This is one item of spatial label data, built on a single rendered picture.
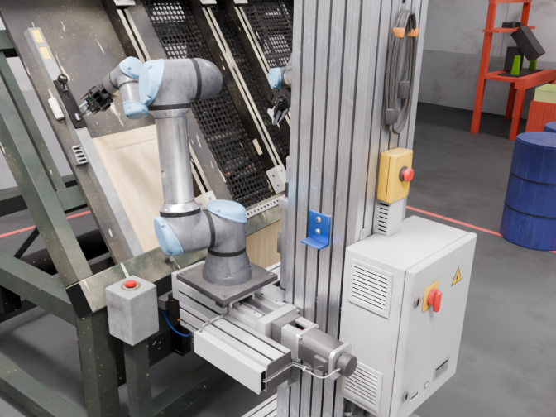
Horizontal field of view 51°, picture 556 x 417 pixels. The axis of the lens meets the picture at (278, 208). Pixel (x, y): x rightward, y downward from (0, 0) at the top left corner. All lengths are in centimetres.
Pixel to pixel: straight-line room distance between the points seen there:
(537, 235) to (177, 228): 364
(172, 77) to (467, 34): 892
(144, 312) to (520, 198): 346
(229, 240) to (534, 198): 340
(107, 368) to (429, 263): 130
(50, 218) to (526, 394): 237
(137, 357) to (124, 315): 19
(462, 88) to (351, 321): 891
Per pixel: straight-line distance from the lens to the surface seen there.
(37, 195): 216
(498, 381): 330
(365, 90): 145
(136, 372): 213
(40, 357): 341
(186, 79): 159
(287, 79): 217
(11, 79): 243
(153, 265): 228
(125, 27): 268
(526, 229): 486
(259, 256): 320
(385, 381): 163
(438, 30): 1052
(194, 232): 163
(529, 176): 475
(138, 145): 248
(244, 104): 294
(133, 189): 238
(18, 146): 219
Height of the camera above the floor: 187
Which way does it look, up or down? 21 degrees down
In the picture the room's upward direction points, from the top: 1 degrees clockwise
